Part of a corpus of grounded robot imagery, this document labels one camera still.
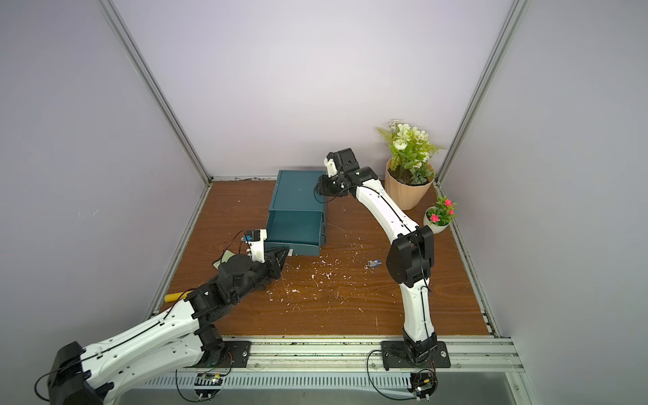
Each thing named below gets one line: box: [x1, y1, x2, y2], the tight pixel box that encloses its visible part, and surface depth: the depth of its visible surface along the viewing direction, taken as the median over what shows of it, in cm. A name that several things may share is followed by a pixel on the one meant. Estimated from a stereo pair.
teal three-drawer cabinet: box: [266, 169, 327, 227], surface depth 89 cm
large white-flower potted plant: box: [378, 119, 446, 211], surface depth 95 cm
